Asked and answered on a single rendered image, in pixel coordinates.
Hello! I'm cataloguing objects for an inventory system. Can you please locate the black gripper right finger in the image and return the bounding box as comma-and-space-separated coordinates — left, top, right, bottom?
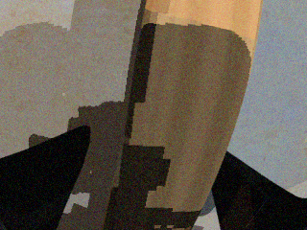
211, 150, 307, 230

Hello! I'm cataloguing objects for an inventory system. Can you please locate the brown wooden rail with steel hooks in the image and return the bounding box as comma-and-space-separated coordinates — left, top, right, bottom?
114, 0, 264, 230

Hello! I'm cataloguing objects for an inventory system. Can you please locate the wooden post with slot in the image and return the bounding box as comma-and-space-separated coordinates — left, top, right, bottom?
101, 187, 119, 230

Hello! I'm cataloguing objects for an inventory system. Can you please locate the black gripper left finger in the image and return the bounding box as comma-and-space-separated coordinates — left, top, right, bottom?
0, 126, 91, 230

